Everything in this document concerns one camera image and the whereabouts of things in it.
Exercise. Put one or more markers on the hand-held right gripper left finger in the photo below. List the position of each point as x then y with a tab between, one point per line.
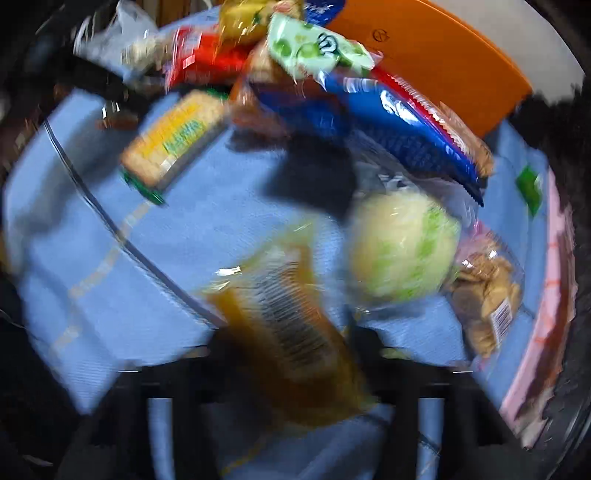
134	415

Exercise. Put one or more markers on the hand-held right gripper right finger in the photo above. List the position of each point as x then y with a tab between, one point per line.
429	383

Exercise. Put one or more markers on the orange yellow snack packet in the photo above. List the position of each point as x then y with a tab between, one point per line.
286	332

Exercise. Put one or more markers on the orange cardboard box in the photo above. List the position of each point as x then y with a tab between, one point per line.
438	50

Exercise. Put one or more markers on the clear bag of brown biscuits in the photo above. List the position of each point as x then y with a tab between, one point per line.
485	295

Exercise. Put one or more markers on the pink cloth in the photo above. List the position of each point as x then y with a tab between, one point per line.
549	323

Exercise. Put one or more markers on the round green white cake packet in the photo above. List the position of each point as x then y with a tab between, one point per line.
401	244

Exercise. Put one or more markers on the blue checked bed sheet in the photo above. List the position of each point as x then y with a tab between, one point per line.
207	221

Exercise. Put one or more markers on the yellow cracker packet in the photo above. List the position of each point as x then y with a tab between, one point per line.
171	138

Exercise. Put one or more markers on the red striped snack packet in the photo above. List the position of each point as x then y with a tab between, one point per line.
411	92

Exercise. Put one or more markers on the brown orange snack packet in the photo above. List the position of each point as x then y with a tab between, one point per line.
258	92

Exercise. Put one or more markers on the light green snack packet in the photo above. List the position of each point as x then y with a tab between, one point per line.
314	46

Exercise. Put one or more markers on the clear plastic snack packet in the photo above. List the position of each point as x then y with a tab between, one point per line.
120	41

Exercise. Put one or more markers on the dark blue snack packet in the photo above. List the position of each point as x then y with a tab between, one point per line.
323	9

